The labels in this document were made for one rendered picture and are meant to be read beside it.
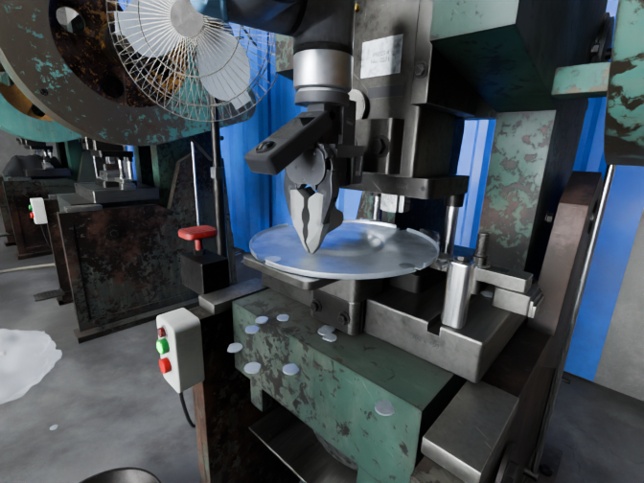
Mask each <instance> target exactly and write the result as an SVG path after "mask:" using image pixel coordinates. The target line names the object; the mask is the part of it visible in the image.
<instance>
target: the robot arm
mask: <svg viewBox="0 0 644 483"><path fill-rule="evenodd" d="M190 1H191V3H192V5H193V7H194V8H195V10H196V11H197V12H199V13H201V14H204V15H207V16H211V17H214V18H216V19H220V20H222V21H223V22H224V23H226V24H228V23H229V22H230V23H234V24H239V25H243V26H246V27H250V28H254V29H259V30H263V31H267V32H271V33H275V34H279V35H288V36H292V37H293V88H294V90H295V91H297V92H295V97H294V104H296V105H299V106H303V107H307V108H308V110H307V111H304V112H301V113H300V114H298V115H297V116H296V117H294V118H293V119H292V120H290V121H289V122H288V123H286V124H285V125H284V126H282V127H281V128H279V129H278V130H277V131H275V132H274V133H273V134H271V135H270V136H269V137H267V138H266V139H265V140H263V141H262V142H261V143H260V144H259V145H258V146H256V147H255V148H254V149H252V150H251V151H249V152H248V153H247V154H246V155H245V156H244V159H245V161H246V163H247V165H248V167H249V169H250V171H252V172H253V173H264V174H271V175H277V174H278V173H280V172H281V171H282V170H283V169H285V180H284V191H285V198H286V202H287V207H288V211H289V215H290V216H291V217H292V221H293V224H294V227H295V229H296V231H297V233H298V235H299V237H300V240H301V242H302V244H303V245H304V247H305V249H306V251H307V252H308V253H311V254H314V253H315V252H316V251H317V250H318V249H319V247H320V246H321V244H322V242H323V240H324V238H325V237H326V234H328V233H330V232H331V231H333V230H334V229H335V228H337V227H339V226H340V225H341V224H342V222H343V220H344V215H343V213H342V212H341V211H340V210H338V209H336V208H335V204H336V201H337V198H338V194H339V187H342V186H348V185H351V184H360V183H361V181H362V165H363V150H364V146H355V129H356V112H357V101H352V100H349V99H350V95H349V94H348V93H350V91H351V90H352V81H353V62H354V58H353V49H354V29H355V10H356V2H357V0H190ZM357 156H360V160H359V175H356V160H357ZM307 185H311V187H306V186H307ZM305 187H306V188H305ZM315 191H317V193H316V192H315Z"/></svg>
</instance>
